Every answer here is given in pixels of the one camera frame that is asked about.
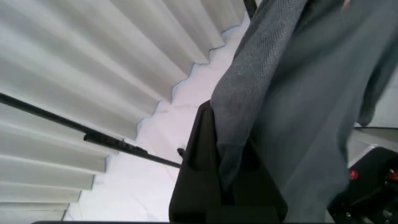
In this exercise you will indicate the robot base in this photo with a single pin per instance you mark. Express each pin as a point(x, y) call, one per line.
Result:
point(370, 186)

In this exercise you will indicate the black clothes rack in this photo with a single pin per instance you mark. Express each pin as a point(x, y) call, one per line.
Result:
point(109, 143)

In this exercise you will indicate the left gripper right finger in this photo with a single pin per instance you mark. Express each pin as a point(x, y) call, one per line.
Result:
point(255, 193)

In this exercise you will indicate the white curtain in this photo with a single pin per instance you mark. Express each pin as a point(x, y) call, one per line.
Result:
point(93, 46)

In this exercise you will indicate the dark grey garment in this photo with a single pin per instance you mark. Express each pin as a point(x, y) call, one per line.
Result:
point(295, 77)

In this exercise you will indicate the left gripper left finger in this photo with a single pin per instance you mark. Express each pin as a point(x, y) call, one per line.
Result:
point(196, 180)

